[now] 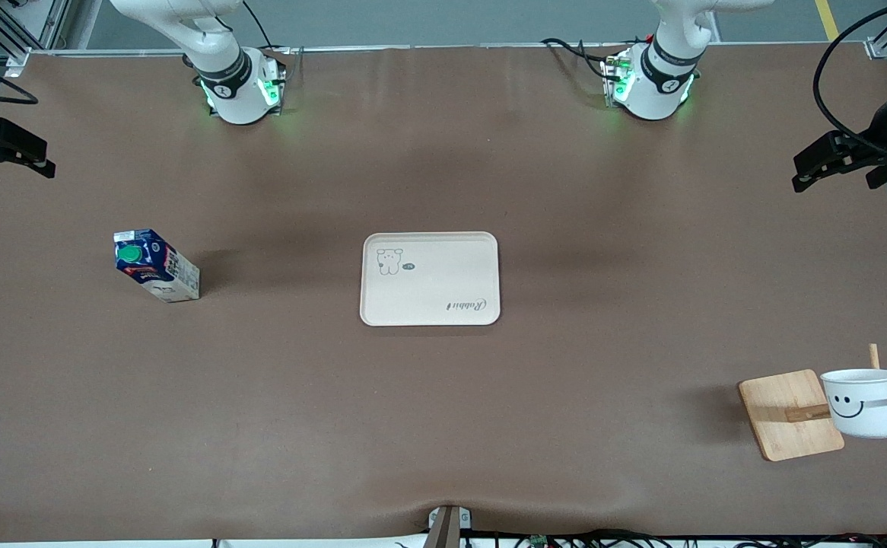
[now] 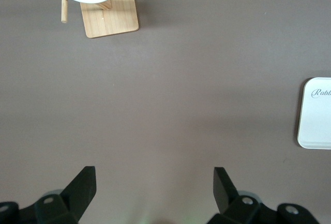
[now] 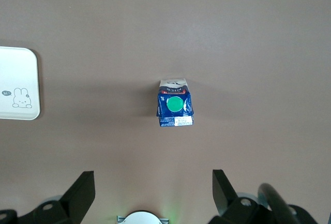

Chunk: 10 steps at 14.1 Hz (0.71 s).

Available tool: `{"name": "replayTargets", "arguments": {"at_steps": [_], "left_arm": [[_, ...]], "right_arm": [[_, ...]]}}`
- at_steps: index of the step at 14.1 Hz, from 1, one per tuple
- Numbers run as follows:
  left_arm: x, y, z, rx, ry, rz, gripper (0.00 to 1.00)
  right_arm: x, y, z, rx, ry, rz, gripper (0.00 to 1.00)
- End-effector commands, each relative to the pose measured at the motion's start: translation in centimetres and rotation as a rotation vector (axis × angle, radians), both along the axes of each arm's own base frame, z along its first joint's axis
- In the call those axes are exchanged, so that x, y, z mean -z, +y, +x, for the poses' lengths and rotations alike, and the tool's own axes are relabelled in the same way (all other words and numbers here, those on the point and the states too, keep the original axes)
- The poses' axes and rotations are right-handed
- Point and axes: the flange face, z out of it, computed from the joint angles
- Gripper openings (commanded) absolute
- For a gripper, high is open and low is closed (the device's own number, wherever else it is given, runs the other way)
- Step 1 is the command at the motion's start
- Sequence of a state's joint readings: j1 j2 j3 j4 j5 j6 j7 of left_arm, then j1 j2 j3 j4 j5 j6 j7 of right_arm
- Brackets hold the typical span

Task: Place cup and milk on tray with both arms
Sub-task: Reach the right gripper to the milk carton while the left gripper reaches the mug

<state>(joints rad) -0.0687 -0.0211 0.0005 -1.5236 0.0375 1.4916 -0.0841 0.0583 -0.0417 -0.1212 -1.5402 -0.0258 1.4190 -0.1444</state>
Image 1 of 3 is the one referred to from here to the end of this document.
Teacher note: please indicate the blue white milk carton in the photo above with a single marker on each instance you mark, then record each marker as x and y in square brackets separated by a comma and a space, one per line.
[162, 274]

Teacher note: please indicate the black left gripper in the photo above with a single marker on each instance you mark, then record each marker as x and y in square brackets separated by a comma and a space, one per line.
[879, 129]

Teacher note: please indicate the metal bracket with pole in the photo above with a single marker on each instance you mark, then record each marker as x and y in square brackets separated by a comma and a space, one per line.
[447, 533]

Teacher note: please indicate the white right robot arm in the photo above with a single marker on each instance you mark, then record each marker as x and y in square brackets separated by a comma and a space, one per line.
[223, 46]

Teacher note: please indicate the wooden mug stand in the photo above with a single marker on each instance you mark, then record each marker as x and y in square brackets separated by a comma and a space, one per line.
[782, 415]

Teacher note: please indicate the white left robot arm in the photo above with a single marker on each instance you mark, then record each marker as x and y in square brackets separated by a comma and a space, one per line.
[664, 84]

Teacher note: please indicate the cream rectangular tray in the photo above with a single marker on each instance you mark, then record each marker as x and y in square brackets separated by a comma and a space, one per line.
[443, 281]

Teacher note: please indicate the white smiley face cup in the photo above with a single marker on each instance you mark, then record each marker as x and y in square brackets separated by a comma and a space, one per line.
[866, 415]

